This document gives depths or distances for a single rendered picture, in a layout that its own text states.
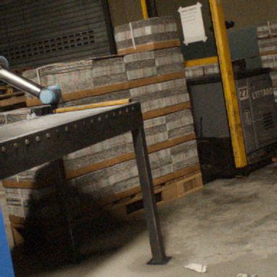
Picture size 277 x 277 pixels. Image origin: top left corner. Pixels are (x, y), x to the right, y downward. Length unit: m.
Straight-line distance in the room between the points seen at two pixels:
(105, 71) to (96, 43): 7.36
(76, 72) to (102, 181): 0.70
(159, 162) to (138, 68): 0.66
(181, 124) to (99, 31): 6.99
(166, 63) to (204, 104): 0.72
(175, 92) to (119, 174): 0.80
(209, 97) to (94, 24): 6.63
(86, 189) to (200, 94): 1.55
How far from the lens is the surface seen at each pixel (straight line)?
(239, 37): 10.07
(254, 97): 4.69
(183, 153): 4.22
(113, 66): 3.78
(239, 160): 4.43
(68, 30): 11.38
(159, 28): 4.15
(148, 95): 3.98
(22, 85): 3.21
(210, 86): 4.66
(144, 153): 2.80
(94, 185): 3.63
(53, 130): 2.16
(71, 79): 3.54
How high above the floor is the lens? 0.96
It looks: 4 degrees down
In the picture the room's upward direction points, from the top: 10 degrees counter-clockwise
